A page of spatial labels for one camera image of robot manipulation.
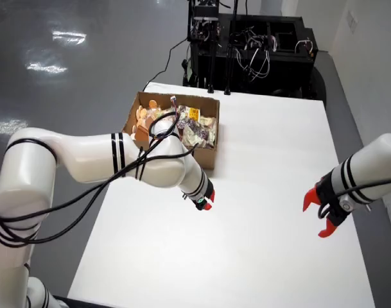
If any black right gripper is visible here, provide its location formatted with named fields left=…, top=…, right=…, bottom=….
left=302, top=173, right=354, bottom=239

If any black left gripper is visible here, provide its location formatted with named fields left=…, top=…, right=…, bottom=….
left=183, top=182, right=216, bottom=212

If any pale green snack packet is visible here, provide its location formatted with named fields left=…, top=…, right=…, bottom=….
left=183, top=125, right=205, bottom=148

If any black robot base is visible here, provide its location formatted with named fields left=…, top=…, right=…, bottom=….
left=51, top=295, right=95, bottom=308

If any brown cardboard box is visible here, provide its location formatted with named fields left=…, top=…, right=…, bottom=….
left=120, top=91, right=221, bottom=171

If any brown rectangular biscuit pack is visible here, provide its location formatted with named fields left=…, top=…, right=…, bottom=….
left=132, top=117, right=153, bottom=141

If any thin black stand pole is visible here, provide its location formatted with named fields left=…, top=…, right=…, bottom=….
left=223, top=0, right=240, bottom=96
left=207, top=31, right=216, bottom=94

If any black clamp with green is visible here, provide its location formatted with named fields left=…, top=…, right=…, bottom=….
left=181, top=58, right=196, bottom=87

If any black curved base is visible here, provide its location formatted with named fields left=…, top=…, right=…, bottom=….
left=307, top=64, right=327, bottom=100

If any black equipment rack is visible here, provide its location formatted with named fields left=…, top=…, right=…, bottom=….
left=187, top=12, right=320, bottom=99

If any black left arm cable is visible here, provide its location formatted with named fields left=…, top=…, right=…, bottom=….
left=0, top=110, right=201, bottom=248

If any white cable bundle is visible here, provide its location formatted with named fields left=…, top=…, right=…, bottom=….
left=235, top=28, right=272, bottom=80

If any black floor cable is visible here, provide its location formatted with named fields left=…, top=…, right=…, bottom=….
left=143, top=36, right=189, bottom=92

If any short white cable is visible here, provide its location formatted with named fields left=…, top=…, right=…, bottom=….
left=294, top=37, right=313, bottom=55

